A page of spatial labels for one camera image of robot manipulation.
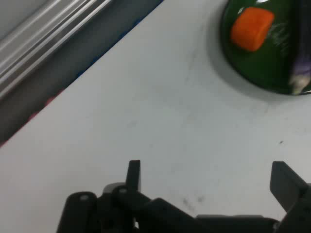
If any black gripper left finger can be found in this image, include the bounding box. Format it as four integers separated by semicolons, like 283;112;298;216
57;160;195;233

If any long aluminium frame rail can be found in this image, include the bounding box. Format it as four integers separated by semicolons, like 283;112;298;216
0;0;115;99

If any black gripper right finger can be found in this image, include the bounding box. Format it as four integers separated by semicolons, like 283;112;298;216
269;161;311;233

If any dark green round plate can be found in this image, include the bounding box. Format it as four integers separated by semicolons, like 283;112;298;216
220;0;311;96

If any orange toy carrot piece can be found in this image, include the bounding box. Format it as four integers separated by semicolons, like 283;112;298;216
230;6;275;52

